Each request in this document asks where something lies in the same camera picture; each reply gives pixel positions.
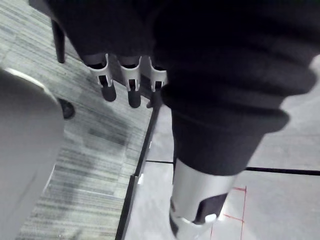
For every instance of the silver robot leg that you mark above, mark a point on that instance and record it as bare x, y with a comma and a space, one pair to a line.
23, 140

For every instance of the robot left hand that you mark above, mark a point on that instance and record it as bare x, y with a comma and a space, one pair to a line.
212, 75

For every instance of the black furniture leg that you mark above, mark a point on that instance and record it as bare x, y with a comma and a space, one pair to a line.
58, 41

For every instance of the dark robot foot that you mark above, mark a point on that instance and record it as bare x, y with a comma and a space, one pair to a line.
67, 108

